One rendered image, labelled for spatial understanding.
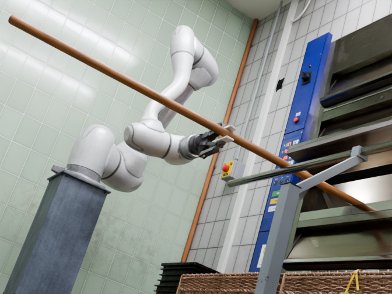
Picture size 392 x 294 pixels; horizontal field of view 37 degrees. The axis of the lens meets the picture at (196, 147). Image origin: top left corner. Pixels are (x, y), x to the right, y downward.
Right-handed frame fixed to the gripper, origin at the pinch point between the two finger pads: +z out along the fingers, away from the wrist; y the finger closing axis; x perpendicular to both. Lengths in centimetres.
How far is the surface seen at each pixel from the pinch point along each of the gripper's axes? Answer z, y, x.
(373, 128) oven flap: 19, -21, -46
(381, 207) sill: 16, 4, -61
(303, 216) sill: -28, 3, -61
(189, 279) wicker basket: -19, 48, -12
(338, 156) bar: 31.1, 3.2, -23.8
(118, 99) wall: -121, -47, 6
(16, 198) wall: -121, 24, 35
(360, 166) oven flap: -2, -17, -64
